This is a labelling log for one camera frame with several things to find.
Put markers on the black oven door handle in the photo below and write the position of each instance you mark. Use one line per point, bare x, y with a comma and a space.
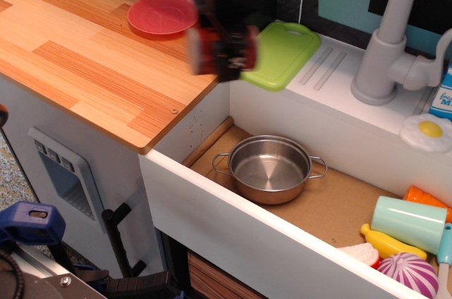
112, 219

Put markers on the orange plastic cup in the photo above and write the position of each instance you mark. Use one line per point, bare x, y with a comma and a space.
415, 194

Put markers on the stainless steel pot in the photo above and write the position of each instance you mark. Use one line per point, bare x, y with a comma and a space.
269, 169

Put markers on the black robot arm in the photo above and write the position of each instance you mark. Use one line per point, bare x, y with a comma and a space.
225, 42

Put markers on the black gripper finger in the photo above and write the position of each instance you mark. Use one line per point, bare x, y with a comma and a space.
230, 59

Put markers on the blue toy milk carton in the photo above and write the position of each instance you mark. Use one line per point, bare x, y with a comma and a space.
441, 104

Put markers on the aluminium frame with bracket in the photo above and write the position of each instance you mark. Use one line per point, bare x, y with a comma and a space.
28, 273

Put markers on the green plastic cutting board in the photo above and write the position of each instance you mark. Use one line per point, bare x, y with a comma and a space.
283, 49

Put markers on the mint green plastic cup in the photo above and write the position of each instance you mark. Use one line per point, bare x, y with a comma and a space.
415, 224

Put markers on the yellow toy banana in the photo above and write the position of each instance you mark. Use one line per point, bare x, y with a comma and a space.
386, 245

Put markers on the purple toy onion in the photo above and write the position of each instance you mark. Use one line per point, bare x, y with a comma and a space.
411, 271

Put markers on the toy fried egg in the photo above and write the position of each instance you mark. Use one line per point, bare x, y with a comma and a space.
427, 132

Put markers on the white toy bread slice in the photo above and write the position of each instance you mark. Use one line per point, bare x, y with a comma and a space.
364, 252

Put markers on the orange and brown toy can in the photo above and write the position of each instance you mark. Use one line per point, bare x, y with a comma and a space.
201, 47

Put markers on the grey toy faucet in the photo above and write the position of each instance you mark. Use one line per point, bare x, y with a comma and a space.
386, 63

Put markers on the light blue toy spatula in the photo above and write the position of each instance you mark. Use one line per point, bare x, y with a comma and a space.
443, 258

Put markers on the blue clamp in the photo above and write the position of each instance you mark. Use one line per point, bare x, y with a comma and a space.
31, 223

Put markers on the grey oven control panel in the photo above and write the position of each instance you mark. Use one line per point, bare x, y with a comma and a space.
71, 184

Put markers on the red plastic plate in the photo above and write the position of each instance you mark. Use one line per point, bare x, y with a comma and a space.
162, 17

